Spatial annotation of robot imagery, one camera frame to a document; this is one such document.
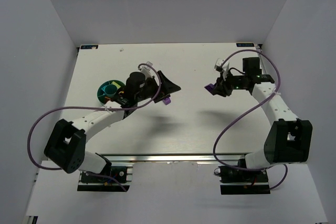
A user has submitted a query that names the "pale yellow-green lego brick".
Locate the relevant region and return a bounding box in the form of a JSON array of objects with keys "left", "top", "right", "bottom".
[{"left": 111, "top": 82, "right": 121, "bottom": 89}]

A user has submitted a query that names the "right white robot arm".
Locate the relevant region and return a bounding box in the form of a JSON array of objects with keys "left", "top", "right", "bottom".
[{"left": 209, "top": 57, "right": 313, "bottom": 170}]

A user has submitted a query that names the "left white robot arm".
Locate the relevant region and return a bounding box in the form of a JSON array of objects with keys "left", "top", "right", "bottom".
[{"left": 44, "top": 69, "right": 181, "bottom": 175}]

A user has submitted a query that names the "purple hollow lego brick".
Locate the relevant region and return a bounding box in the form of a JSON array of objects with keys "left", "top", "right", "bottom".
[{"left": 162, "top": 98, "right": 171, "bottom": 105}]

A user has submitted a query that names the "left blue corner label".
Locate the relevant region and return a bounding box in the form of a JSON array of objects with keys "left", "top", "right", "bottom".
[{"left": 80, "top": 45, "right": 98, "bottom": 50}]

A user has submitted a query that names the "right blue corner label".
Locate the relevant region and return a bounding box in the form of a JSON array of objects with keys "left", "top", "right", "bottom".
[{"left": 236, "top": 42, "right": 255, "bottom": 47}]

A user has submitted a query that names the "teal divided round container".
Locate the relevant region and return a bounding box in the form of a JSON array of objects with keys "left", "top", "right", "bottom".
[{"left": 97, "top": 80, "right": 124, "bottom": 104}]

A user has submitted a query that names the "blue corner label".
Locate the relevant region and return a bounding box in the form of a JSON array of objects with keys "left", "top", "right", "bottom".
[
  {"left": 80, "top": 45, "right": 98, "bottom": 50},
  {"left": 236, "top": 42, "right": 255, "bottom": 47}
]

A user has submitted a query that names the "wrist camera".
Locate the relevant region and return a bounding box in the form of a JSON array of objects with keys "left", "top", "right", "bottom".
[
  {"left": 214, "top": 58, "right": 229, "bottom": 80},
  {"left": 138, "top": 61, "right": 153, "bottom": 79}
]

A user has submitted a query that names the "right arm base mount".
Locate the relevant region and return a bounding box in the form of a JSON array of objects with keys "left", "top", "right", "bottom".
[{"left": 214, "top": 166, "right": 270, "bottom": 195}]

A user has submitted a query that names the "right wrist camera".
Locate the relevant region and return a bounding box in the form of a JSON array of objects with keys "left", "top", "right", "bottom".
[{"left": 214, "top": 58, "right": 229, "bottom": 80}]

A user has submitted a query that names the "purple cable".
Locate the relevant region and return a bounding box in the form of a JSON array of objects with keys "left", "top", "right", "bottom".
[
  {"left": 213, "top": 49, "right": 288, "bottom": 191},
  {"left": 27, "top": 62, "right": 162, "bottom": 192}
]

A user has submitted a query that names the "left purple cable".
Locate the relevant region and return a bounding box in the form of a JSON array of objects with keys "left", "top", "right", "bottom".
[{"left": 27, "top": 62, "right": 162, "bottom": 192}]

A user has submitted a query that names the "purple curved lego brick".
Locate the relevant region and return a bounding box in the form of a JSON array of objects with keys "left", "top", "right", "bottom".
[{"left": 204, "top": 83, "right": 215, "bottom": 93}]

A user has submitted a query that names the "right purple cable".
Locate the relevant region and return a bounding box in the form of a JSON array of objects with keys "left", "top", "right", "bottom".
[{"left": 213, "top": 49, "right": 288, "bottom": 191}]

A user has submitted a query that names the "aluminium table rail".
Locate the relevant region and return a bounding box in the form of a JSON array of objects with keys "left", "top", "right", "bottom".
[{"left": 103, "top": 153, "right": 250, "bottom": 164}]

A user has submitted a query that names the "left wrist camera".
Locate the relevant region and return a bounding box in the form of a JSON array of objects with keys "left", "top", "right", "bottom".
[{"left": 138, "top": 61, "right": 153, "bottom": 79}]

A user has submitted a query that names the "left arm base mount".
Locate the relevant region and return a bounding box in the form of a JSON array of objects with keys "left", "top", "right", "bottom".
[{"left": 77, "top": 163, "right": 133, "bottom": 193}]

